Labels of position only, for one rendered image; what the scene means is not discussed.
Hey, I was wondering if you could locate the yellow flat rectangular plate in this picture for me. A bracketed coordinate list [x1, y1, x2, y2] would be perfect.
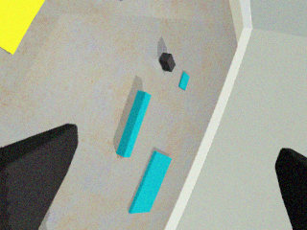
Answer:
[0, 0, 45, 54]

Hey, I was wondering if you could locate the cyan rectangular bar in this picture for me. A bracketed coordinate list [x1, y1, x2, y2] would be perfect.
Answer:
[116, 91, 151, 157]

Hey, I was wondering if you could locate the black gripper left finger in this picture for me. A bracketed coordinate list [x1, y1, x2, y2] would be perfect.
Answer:
[0, 123, 78, 230]

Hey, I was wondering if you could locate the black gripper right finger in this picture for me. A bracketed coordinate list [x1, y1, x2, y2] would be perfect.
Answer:
[275, 147, 307, 230]

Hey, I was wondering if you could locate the teal flat rectangular plate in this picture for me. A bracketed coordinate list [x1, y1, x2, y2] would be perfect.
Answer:
[130, 150, 173, 214]

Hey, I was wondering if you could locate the small teal square block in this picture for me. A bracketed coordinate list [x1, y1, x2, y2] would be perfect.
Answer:
[179, 73, 189, 91]

